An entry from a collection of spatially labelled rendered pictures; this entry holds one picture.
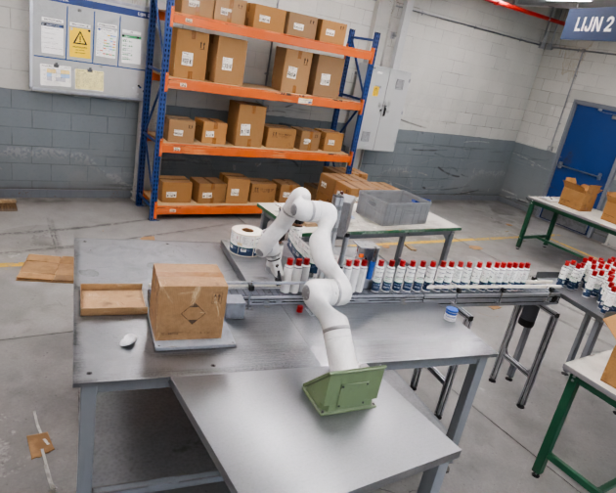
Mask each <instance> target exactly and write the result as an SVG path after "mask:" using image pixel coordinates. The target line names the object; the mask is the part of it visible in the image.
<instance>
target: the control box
mask: <svg viewBox="0 0 616 493"><path fill-rule="evenodd" d="M343 195H344V201H343V206H342V208H341V215H340V219H339V224H338V228H337V231H336V233H337V234H336V235H337V236H338V237H341V238H343V237H344V236H345V234H346V232H347V231H348V229H349V224H350V220H351V215H352V211H353V206H354V202H355V198H356V197H354V196H350V195H346V194H343Z"/></svg>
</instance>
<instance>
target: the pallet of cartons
mask: <svg viewBox="0 0 616 493"><path fill-rule="evenodd" d="M345 172H346V167H334V166H324V167H323V172H322V173H321V177H320V182H319V183H308V182H304V186H303V188H305V189H307V190H308V191H309V192H310V194H311V201H319V202H329V203H331V201H332V196H333V194H335V195H337V194H338V193H339V192H340V191H343V192H344V194H346V195H350V196H354V197H356V198H355V202H354V203H357V202H358V198H359V191H360V190H399V189H397V188H395V187H393V186H391V185H389V184H387V183H385V182H369V181H367V179H368V174H367V173H365V172H362V171H360V170H358V169H356V168H354V167H352V172H351V174H346V173H345Z"/></svg>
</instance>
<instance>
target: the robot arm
mask: <svg viewBox="0 0 616 493"><path fill-rule="evenodd" d="M295 219H296V220H299V221H305V222H316V223H317V224H318V229H317V230H316V231H315V232H314V233H313V234H312V235H311V237H310V239H309V246H310V251H311V255H312V259H313V261H314V263H315V265H316V266H317V267H318V269H320V270H321V271H322V272H323V273H324V274H325V275H326V277H327V279H313V280H309V281H308V282H306V283H305V285H304V286H303V289H302V298H303V301H304V303H305V304H306V306H307V307H308V308H309V309H310V310H311V311H312V313H313V314H314V315H315V316H316V317H317V318H318V319H319V321H320V323H321V326H322V331H323V336H324V341H325V347H326V352H327V356H328V361H329V366H330V372H332V370H335V371H341V370H349V369H358V368H361V364H360V362H357V358H356V354H355V349H354V344H353V339H352V336H351V331H350V326H349V322H348V319H347V317H346V316H345V315H343V314H342V313H340V312H338V311H337V310H335V309H334V308H333V306H340V305H344V304H346V303H348V302H349V301H350V299H351V297H352V288H351V285H350V283H349V281H348V279H347V277H346V276H345V274H344V273H343V271H342V270H341V269H340V267H339V266H338V264H337V263H336V261H335V259H334V256H333V252H332V246H331V240H330V232H331V229H332V227H333V225H334V224H335V222H336V220H337V210H336V208H335V206H334V205H333V204H331V203H329V202H319V201H311V194H310V192H309V191H308V190H307V189H305V188H302V187H299V188H296V189H294V190H293V191H292V192H291V194H290V195H289V197H288V199H287V200H286V202H285V204H284V206H283V207H282V209H281V211H280V212H279V214H278V216H277V218H276V219H275V221H274V222H273V223H272V224H271V225H270V226H269V228H268V229H265V230H263V231H262V232H261V238H260V240H259V242H258V243H257V245H256V248H255V253H256V255H257V256H259V257H265V256H266V259H267V260H268V261H269V264H270V269H271V271H272V273H273V274H274V277H275V282H281V281H282V279H281V274H282V276H283V275H284V271H283V267H282V263H281V260H280V258H281V251H280V245H279V240H280V238H281V237H282V236H283V235H284V234H285V233H286V232H287V231H288V230H289V228H290V227H291V225H292V224H293V222H294V221H295Z"/></svg>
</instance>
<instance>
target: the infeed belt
mask: <svg viewBox="0 0 616 493"><path fill-rule="evenodd" d="M280 290H281V289H254V291H252V292H251V296H283V295H302V293H300V292H299V293H298V294H292V293H290V292H289V293H287V294H285V293H281V292H280ZM228 294H241V295H242V296H249V290H248V289H228ZM373 294H423V293H422V292H421V291H420V292H414V291H412V288H411V290H410V292H403V291H402V288H400V292H393V291H392V290H391V289H390V291H389V292H388V293H386V292H382V291H381V289H379V291H378V293H374V292H371V289H363V290H362V292H361V293H357V292H354V293H352V295H373Z"/></svg>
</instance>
